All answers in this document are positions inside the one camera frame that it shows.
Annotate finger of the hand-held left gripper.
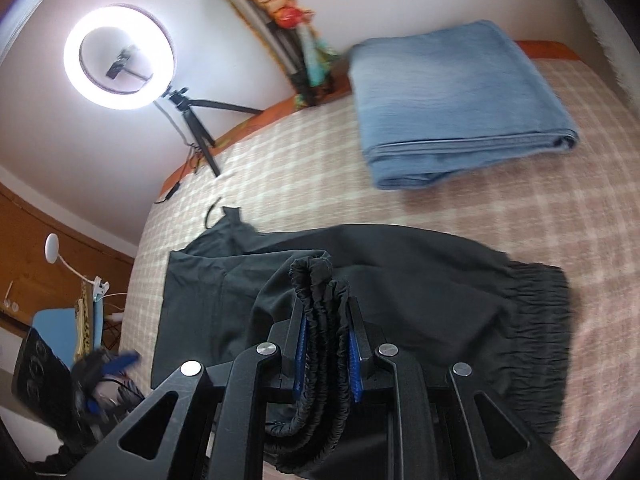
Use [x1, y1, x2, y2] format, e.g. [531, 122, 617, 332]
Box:
[107, 351, 142, 373]

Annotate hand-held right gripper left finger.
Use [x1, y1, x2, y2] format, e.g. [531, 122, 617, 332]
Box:
[65, 297, 308, 480]

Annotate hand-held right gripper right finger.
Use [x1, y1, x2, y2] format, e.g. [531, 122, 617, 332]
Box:
[345, 297, 581, 480]

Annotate black pants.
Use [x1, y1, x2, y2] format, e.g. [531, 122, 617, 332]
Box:
[150, 199, 571, 473]

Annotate blue chair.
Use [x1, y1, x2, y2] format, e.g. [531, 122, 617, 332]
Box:
[32, 295, 108, 361]

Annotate leopard print cloth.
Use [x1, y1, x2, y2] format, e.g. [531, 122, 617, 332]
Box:
[74, 285, 96, 361]

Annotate white clip lamp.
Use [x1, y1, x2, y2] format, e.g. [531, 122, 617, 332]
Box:
[44, 233, 111, 301]

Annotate wooden door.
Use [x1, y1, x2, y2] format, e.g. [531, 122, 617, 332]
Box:
[0, 182, 136, 376]

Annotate checked beige bedspread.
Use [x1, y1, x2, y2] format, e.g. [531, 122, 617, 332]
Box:
[120, 57, 640, 480]

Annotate orange bed sheet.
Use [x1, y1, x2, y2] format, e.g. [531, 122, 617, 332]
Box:
[159, 40, 581, 198]

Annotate small black tripod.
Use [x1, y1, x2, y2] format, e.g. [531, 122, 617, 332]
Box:
[167, 87, 263, 178]

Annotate folded blue blanket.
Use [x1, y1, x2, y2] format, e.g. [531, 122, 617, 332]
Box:
[347, 20, 581, 191]

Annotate black gooseneck phone holder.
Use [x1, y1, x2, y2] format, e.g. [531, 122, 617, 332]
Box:
[106, 46, 153, 81]

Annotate folded silver tripod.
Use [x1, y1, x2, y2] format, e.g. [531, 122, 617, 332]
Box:
[209, 0, 321, 106]

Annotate folded black tripod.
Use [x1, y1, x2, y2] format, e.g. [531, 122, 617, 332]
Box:
[210, 0, 341, 108]

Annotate white lamp cable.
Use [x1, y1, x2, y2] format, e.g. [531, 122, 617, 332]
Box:
[102, 292, 128, 326]

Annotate black ring light cable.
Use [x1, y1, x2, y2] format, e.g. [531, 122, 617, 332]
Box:
[154, 100, 211, 205]

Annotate white ring light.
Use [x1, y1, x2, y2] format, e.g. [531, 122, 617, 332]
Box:
[63, 4, 177, 111]

